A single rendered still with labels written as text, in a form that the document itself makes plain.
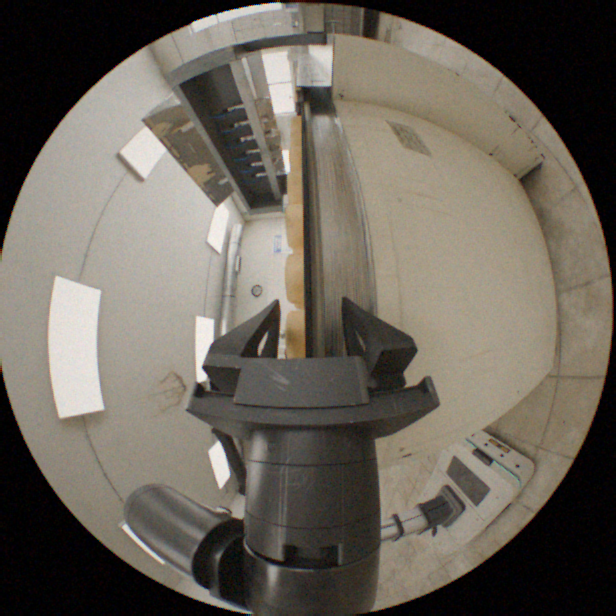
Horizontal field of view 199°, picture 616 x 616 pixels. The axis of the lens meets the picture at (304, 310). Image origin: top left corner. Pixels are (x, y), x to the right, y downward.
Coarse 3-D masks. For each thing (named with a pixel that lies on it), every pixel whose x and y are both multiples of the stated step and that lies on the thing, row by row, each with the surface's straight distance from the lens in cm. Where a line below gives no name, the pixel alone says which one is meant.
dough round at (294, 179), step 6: (288, 174) 23; (294, 174) 22; (300, 174) 22; (288, 180) 22; (294, 180) 21; (300, 180) 21; (288, 186) 21; (294, 186) 21; (300, 186) 21; (288, 192) 21; (294, 192) 21; (300, 192) 21; (288, 198) 22; (294, 198) 21; (300, 198) 21
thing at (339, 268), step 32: (320, 96) 56; (320, 128) 37; (320, 160) 28; (320, 192) 23; (352, 192) 24; (320, 224) 20; (352, 224) 21; (320, 256) 19; (352, 256) 19; (320, 288) 18; (352, 288) 18; (320, 320) 18; (320, 352) 18
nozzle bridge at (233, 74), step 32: (192, 64) 53; (224, 64) 60; (256, 64) 68; (192, 96) 58; (224, 96) 62; (256, 96) 60; (224, 128) 67; (256, 128) 60; (224, 160) 65; (256, 160) 74; (256, 192) 88
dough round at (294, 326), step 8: (296, 312) 16; (288, 320) 16; (296, 320) 15; (288, 328) 15; (296, 328) 15; (304, 328) 15; (288, 336) 15; (296, 336) 15; (304, 336) 15; (288, 344) 15; (296, 344) 15; (304, 344) 15; (288, 352) 16; (296, 352) 16; (304, 352) 15
